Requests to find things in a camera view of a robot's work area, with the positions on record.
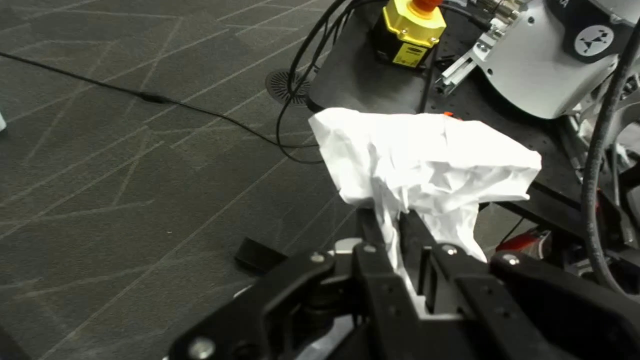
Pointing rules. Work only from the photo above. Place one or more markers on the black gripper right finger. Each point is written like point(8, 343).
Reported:
point(521, 307)

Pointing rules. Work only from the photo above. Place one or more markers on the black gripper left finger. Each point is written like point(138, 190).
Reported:
point(301, 299)

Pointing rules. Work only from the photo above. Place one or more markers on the yellow emergency stop button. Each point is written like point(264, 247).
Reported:
point(409, 31)

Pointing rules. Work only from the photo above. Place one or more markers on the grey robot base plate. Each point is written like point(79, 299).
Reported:
point(547, 56)

